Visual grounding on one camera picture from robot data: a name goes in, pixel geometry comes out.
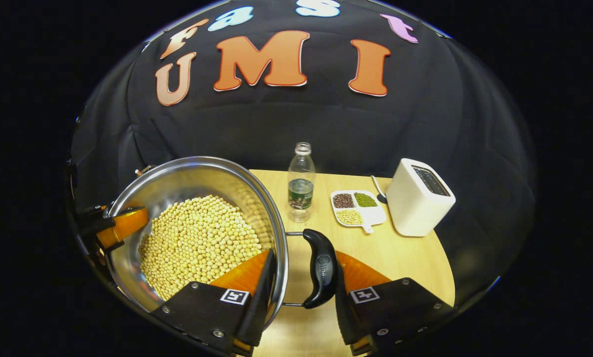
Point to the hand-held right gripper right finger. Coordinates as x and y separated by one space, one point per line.
400 307

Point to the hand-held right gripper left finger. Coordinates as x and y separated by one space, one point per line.
261 302

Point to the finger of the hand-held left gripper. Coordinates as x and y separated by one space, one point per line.
125 225

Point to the pile of soybeans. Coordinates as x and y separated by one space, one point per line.
197 243

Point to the white divided dish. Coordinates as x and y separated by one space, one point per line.
373 215

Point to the white toaster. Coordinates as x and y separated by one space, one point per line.
415 208

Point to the small heap of yellow beans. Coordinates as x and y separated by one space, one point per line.
350 217

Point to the heap of green beans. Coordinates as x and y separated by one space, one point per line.
365 200

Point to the clear plastic water bottle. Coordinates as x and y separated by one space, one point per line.
301 193

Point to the heap of brown beans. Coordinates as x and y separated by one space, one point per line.
343 201

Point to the black backdrop cloth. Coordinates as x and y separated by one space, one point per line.
276 124

